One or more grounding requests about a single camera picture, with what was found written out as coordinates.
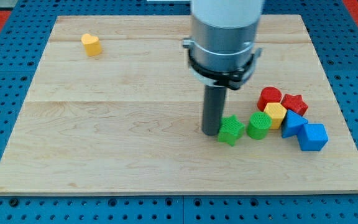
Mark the yellow heart block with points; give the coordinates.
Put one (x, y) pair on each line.
(91, 44)

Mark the blue cube block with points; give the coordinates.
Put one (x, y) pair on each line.
(312, 137)

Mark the green cylinder block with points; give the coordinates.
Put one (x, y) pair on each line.
(259, 125)

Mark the red star block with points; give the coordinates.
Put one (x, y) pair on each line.
(294, 103)

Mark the red cylinder block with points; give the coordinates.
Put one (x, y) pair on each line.
(269, 94)

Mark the green star block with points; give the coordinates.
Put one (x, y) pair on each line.
(231, 130)

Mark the blue triangle block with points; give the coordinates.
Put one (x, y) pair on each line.
(292, 124)

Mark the yellow hexagon block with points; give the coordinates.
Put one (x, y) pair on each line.
(277, 113)

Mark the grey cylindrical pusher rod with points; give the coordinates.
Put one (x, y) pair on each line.
(213, 105)

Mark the light wooden board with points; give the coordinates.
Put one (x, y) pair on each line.
(128, 121)

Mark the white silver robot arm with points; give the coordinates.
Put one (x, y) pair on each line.
(221, 52)

